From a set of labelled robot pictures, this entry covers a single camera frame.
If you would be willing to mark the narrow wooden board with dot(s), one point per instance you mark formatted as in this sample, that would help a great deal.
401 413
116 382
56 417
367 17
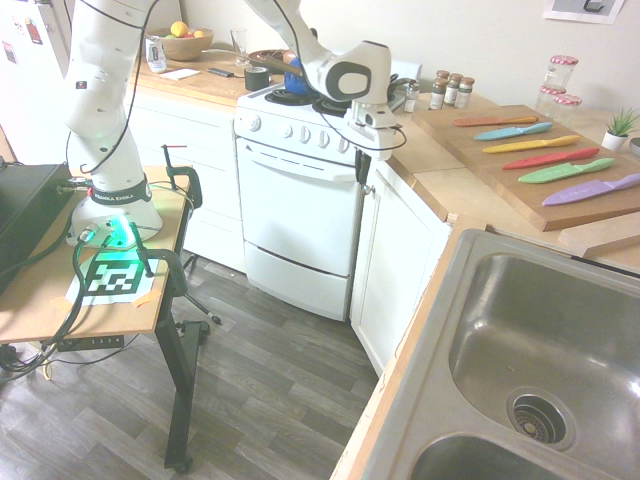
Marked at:
600 242

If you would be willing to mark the red plastic knife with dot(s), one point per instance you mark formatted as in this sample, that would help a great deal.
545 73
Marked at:
550 159

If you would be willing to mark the paper poster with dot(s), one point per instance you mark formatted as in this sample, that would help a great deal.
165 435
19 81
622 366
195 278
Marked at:
570 10

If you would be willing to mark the white printed cup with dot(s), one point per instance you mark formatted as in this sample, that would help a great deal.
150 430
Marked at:
156 55

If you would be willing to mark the green plastic knife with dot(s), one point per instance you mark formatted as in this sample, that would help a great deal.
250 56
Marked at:
565 171

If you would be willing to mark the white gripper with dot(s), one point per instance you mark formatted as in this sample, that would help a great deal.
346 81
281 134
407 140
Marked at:
377 142

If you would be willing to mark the blue plastic knife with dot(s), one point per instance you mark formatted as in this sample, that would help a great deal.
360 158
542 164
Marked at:
510 132

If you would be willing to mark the white stove control knob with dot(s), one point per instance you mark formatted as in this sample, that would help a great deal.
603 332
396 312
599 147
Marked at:
287 131
305 134
344 144
255 122
324 138

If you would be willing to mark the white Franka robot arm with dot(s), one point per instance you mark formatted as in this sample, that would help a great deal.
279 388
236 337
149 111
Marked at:
100 100

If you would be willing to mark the glass jar red-checked lid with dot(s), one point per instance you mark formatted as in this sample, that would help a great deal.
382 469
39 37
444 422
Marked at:
561 72
550 102
567 110

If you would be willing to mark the white notepad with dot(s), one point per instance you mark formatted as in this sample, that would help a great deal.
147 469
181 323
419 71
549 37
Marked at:
179 74

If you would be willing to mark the black metal clamp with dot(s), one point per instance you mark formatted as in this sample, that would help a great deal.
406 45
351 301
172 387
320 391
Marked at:
192 182
175 270

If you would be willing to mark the blue oven mitt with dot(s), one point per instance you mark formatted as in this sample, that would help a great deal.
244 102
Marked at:
295 82

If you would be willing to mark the black coil burner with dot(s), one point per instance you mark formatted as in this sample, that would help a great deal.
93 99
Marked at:
331 106
287 97

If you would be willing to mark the black tripod stand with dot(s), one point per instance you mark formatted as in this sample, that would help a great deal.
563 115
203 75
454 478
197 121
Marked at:
200 302

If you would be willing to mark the white base cabinet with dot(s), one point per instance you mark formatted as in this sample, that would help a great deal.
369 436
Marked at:
190 165

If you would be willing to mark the round silver door knob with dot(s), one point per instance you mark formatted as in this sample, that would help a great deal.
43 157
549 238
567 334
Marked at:
369 189

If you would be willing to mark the white refrigerator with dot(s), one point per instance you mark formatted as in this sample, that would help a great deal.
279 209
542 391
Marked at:
30 100

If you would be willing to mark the yellow lemon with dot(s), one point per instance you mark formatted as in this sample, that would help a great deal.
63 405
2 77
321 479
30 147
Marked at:
179 29

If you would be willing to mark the orange plastic knife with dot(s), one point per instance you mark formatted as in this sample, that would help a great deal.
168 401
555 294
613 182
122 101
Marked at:
495 121

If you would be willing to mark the table height control panel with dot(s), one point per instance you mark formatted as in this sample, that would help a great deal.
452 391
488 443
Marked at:
85 342

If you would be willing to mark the yellow plastic knife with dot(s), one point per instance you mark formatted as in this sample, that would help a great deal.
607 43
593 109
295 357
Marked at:
530 144

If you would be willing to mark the black tape roll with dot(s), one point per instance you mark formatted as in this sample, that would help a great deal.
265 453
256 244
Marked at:
257 80

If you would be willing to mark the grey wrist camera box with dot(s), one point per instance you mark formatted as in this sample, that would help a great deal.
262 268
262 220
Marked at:
380 120

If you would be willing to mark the large wooden cutting board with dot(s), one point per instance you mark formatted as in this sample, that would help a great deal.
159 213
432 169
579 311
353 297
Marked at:
505 185

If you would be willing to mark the black remote control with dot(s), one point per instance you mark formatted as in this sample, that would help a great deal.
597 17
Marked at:
220 72

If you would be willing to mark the black table frame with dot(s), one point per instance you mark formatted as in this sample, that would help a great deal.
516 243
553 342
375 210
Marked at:
181 380

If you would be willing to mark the black controller box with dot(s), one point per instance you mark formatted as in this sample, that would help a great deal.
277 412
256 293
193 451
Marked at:
30 200

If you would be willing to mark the tall clear drinking glass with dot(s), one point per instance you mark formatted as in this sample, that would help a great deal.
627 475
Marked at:
239 47

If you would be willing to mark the white kitchen stove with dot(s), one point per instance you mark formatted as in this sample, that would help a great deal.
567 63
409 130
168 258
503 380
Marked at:
295 225

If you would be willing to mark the orange tape piece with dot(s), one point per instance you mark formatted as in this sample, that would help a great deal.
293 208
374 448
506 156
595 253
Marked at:
60 303
146 299

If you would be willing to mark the brown-lidded spice jar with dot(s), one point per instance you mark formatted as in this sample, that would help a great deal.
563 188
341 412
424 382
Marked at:
465 94
438 95
453 90

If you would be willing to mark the red fridge magnet card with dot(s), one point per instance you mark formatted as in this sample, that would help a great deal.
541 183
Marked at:
34 31

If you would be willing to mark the copper frying pan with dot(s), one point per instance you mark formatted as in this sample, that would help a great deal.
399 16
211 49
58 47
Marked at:
270 59

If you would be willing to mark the wooden fruit bowl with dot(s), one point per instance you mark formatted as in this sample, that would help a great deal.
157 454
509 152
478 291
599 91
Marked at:
187 49

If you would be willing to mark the printed marker tag sheet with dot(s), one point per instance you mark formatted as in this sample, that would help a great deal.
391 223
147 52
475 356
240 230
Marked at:
112 277

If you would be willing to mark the white corner cabinet door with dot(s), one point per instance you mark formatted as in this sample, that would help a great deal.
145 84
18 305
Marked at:
395 260

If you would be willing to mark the stainless steel double sink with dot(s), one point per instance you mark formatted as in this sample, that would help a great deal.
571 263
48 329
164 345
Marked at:
530 320

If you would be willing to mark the purple plastic knife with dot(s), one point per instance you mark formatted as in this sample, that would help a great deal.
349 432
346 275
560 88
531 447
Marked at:
590 191

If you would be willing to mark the glass salt shaker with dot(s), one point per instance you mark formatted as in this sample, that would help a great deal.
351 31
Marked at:
411 99

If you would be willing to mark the metal sink drain strainer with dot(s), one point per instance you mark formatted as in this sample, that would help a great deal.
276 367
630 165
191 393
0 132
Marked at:
542 417

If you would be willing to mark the small potted green plant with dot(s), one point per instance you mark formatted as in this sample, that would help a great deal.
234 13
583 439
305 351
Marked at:
615 139

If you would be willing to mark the dark fridge magnet card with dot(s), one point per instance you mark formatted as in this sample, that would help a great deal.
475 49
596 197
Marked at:
9 52

